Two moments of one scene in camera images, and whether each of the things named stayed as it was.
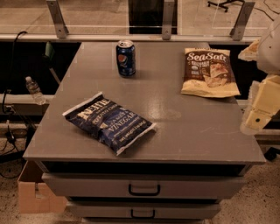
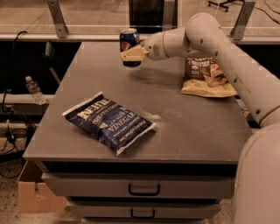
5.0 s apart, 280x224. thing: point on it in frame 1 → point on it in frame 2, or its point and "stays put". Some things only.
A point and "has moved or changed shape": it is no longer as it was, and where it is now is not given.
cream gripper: [269, 49] → [154, 46]
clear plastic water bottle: [36, 91] stays put
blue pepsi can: [126, 58] has moved or changed shape
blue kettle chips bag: [111, 124] stays put
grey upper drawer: [144, 185] stays put
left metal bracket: [60, 28] stays put
